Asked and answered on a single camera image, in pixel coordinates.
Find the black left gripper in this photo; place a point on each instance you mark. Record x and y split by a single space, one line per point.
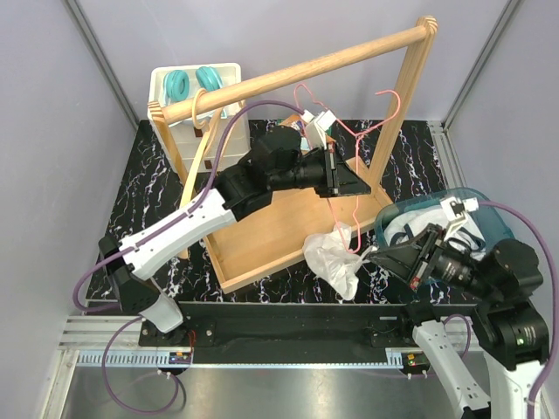
339 178

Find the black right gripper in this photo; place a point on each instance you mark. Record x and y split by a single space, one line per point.
403 260

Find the white navy-trimmed tank top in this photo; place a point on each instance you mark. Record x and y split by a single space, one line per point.
411 223

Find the white camisole top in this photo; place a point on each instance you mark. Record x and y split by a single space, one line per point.
327 257

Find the beige wooden hanger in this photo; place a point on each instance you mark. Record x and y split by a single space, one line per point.
237 138

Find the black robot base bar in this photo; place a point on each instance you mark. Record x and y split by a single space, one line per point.
215 324

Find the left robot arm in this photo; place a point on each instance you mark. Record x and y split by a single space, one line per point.
275 162

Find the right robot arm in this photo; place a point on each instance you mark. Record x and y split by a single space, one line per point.
512 334

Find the stack of books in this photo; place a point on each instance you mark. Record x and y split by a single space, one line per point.
297 123

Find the teal plastic bin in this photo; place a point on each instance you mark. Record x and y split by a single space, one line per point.
488 220

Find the wooden clothes rack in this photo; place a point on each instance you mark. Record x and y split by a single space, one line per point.
271 239

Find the white drawer unit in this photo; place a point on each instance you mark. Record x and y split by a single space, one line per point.
171 91

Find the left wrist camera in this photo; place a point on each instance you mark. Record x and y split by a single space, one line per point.
316 127

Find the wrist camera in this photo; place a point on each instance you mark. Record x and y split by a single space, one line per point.
456 212
316 127

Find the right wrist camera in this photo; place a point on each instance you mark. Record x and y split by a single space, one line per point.
456 212

